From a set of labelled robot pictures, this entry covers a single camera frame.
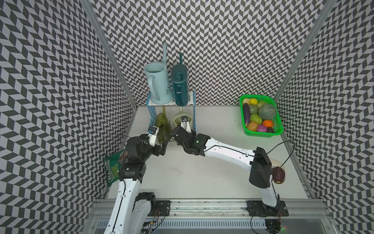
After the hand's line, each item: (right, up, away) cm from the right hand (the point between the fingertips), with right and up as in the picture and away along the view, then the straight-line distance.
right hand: (184, 132), depth 81 cm
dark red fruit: (+52, -23, -2) cm, 57 cm away
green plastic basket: (+62, +3, +15) cm, 63 cm away
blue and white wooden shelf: (+4, +18, +4) cm, 19 cm away
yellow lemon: (+51, +21, +29) cm, 62 cm away
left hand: (-13, -2, -5) cm, 14 cm away
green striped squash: (+47, +9, +18) cm, 51 cm away
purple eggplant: (+43, +12, +21) cm, 49 cm away
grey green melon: (+55, +13, +15) cm, 58 cm away
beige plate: (+57, -20, +10) cm, 61 cm away
